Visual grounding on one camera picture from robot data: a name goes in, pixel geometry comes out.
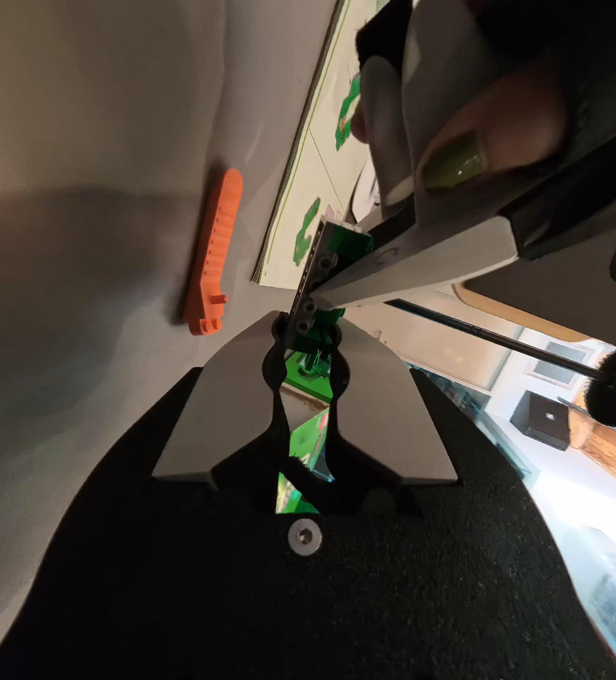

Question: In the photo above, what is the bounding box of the open instruction booklet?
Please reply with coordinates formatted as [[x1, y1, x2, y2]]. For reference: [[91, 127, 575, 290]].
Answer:
[[250, 0, 379, 291]]

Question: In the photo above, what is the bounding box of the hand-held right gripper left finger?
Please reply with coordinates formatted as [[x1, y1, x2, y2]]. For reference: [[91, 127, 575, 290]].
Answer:
[[151, 310, 288, 484]]

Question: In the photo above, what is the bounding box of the green toy brick assembly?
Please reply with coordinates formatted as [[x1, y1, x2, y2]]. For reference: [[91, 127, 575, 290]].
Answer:
[[289, 215, 375, 374]]

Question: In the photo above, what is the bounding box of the orange brick separator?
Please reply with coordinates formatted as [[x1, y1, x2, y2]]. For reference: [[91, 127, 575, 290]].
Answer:
[[182, 168, 244, 337]]

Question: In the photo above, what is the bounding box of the black square box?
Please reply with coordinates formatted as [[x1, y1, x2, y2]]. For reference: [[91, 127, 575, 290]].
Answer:
[[509, 390, 572, 452]]

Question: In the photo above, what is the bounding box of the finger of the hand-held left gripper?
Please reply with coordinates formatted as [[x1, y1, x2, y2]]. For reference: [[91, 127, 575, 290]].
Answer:
[[309, 215, 520, 311]]

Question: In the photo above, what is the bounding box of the person's left hand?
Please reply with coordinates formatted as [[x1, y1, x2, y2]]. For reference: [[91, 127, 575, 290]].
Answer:
[[418, 68, 570, 195]]

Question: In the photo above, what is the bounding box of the grey desk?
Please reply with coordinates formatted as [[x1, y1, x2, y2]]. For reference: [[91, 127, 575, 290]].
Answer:
[[0, 0, 343, 676]]

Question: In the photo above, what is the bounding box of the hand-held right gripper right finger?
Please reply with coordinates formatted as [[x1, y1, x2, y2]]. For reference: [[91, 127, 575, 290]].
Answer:
[[328, 320, 459, 486]]

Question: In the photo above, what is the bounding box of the black rod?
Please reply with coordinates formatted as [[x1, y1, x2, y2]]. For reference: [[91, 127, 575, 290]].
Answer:
[[386, 299, 609, 381]]

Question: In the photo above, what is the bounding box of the green toy box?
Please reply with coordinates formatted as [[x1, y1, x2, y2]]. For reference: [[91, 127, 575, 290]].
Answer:
[[275, 367, 336, 514]]

